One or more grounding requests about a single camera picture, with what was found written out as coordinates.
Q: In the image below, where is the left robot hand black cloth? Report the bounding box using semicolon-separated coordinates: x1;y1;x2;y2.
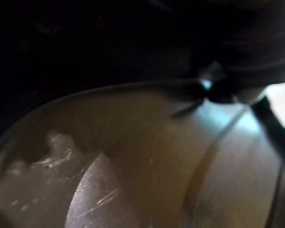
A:
0;0;285;146

